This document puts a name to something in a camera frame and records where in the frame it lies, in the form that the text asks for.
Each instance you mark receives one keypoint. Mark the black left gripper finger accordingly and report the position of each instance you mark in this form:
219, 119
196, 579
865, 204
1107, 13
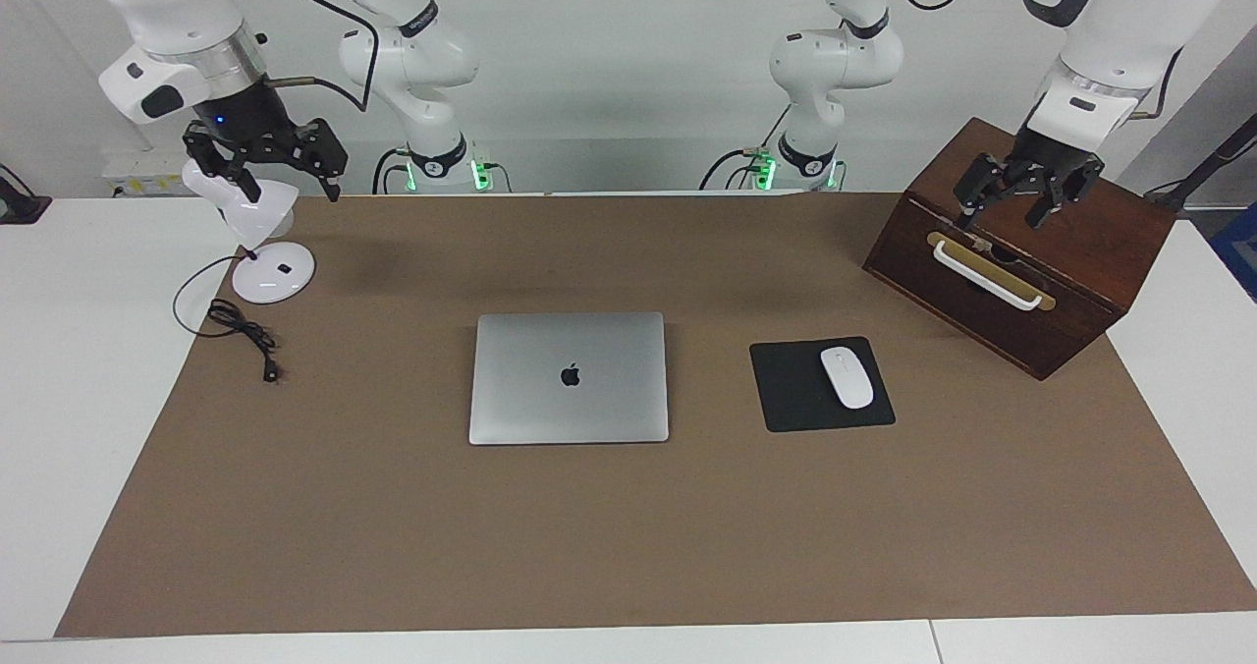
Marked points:
982, 185
1068, 191

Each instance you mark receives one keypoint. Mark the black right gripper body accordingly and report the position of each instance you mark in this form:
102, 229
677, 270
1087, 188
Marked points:
250, 124

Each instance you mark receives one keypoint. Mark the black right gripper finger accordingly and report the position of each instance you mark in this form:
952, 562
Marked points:
329, 153
228, 171

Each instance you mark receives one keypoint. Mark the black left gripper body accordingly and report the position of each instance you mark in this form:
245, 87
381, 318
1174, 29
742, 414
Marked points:
1051, 158

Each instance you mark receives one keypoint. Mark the silver Apple laptop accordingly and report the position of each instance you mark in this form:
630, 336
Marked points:
570, 399

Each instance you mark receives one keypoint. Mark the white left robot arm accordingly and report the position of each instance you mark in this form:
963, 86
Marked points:
835, 60

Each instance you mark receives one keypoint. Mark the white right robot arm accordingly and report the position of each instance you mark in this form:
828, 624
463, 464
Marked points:
422, 60

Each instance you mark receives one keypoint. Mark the dark brown wooden box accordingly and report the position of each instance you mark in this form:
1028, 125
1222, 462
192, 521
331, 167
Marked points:
1070, 212

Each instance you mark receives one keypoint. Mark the white power strip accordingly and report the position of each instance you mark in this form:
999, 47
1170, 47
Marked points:
137, 175

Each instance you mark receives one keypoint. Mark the white desk lamp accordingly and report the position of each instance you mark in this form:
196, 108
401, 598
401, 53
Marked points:
270, 271

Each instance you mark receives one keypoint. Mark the black stand pole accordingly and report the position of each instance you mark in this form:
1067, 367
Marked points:
1213, 161

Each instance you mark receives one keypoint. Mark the blue object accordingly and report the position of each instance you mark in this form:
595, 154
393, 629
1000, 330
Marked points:
1242, 251

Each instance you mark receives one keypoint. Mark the white computer mouse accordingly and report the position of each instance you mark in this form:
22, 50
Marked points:
847, 377

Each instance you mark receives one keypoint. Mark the black mouse pad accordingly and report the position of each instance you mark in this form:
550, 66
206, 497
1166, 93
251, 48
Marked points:
786, 389

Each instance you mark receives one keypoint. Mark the brown table mat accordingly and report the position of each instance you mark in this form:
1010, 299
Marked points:
628, 536

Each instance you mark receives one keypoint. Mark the black mount base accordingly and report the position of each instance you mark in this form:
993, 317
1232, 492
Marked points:
22, 207

